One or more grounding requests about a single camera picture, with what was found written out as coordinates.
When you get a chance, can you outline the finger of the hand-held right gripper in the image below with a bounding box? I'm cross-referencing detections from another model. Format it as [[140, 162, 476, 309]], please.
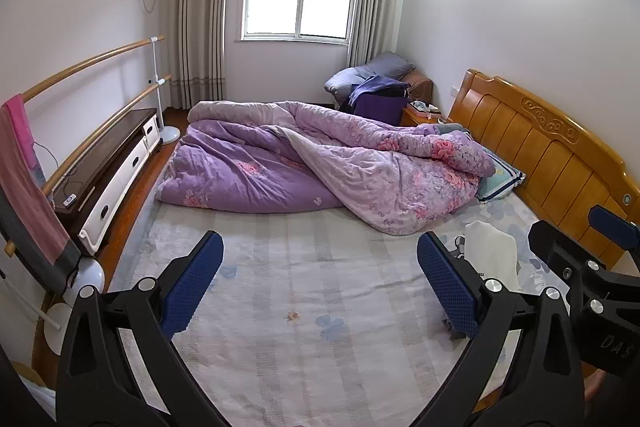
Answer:
[[589, 205, 640, 254], [528, 221, 640, 303]]

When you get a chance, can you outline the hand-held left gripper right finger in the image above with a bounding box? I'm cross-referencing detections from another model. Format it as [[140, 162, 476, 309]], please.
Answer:
[[416, 232, 586, 427]]

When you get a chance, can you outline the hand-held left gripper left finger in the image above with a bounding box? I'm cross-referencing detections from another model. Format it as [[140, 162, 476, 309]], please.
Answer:
[[56, 230, 225, 427]]

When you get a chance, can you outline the cream sweatshirt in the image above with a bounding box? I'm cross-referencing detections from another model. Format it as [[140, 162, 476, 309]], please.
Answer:
[[462, 220, 521, 294]]

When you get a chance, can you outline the person's right hand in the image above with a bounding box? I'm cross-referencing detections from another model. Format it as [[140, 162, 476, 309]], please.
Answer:
[[584, 367, 609, 404]]

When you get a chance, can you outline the blue patterned pillow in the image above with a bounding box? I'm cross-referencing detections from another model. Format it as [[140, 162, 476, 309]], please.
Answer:
[[475, 154, 527, 204]]

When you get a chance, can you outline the wooden headboard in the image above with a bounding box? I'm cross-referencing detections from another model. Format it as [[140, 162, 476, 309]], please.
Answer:
[[446, 68, 640, 269]]

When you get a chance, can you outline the white dome stand base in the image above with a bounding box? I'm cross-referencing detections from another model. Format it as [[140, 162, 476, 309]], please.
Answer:
[[62, 257, 106, 296]]

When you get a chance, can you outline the white floral bed blanket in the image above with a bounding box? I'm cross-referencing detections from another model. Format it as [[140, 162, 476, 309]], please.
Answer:
[[107, 192, 591, 427]]

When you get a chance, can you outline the purple floral quilt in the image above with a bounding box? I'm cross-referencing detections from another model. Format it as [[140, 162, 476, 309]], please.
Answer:
[[154, 99, 496, 237]]

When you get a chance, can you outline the white round disc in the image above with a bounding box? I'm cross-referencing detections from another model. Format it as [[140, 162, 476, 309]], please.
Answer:
[[42, 302, 75, 344]]

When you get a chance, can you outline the dark top white cabinet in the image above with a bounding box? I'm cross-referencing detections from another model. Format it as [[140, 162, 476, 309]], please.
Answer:
[[50, 108, 163, 258]]

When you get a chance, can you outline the dusty pink grey-edged towel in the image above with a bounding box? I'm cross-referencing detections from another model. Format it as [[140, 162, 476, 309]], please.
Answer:
[[0, 104, 82, 282]]

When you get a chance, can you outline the wooden bedside table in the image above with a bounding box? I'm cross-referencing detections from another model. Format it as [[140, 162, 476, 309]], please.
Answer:
[[400, 103, 451, 128]]

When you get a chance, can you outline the purple storage box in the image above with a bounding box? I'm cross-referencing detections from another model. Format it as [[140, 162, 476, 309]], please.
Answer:
[[352, 93, 405, 128]]

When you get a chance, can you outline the brown armchair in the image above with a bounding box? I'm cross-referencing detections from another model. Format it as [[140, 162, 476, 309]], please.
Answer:
[[402, 69, 434, 104]]

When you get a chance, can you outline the blue purple cloth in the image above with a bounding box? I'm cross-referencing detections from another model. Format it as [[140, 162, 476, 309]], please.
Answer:
[[347, 76, 411, 108]]

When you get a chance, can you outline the bright pink towel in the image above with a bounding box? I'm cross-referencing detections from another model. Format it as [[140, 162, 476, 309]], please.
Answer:
[[4, 94, 41, 178]]

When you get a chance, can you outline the white barre stand post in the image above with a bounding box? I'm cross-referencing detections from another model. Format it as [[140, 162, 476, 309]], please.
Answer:
[[149, 38, 182, 144]]

